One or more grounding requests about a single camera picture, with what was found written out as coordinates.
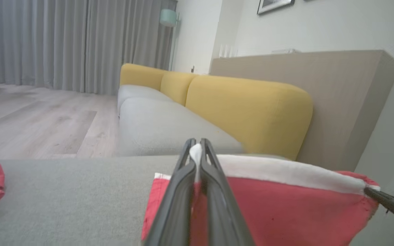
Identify small white ornaments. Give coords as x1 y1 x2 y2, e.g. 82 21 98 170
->
219 44 238 58

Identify yellow sofa backrest cushion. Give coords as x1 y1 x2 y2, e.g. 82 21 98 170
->
160 71 198 106
120 63 167 91
185 75 314 161

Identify grey pleated curtain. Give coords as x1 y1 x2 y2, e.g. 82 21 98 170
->
0 0 178 95

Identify mint green floor lamp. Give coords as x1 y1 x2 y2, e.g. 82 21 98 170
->
159 9 181 71

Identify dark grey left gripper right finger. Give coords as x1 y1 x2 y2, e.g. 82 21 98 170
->
199 138 255 246

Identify large grey fabric ottoman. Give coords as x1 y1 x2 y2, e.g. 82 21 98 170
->
0 154 382 246

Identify black framed wall picture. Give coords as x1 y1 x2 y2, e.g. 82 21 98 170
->
257 0 295 15

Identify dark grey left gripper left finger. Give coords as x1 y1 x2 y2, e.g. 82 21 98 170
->
143 138 197 246

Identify grey sofa seat cushion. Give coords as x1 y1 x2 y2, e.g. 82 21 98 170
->
118 84 174 103
117 97 246 158

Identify red shirt with white sleeves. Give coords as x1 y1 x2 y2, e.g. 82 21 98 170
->
142 143 380 246

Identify beige wooden cabinet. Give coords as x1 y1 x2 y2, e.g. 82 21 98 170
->
209 50 394 172

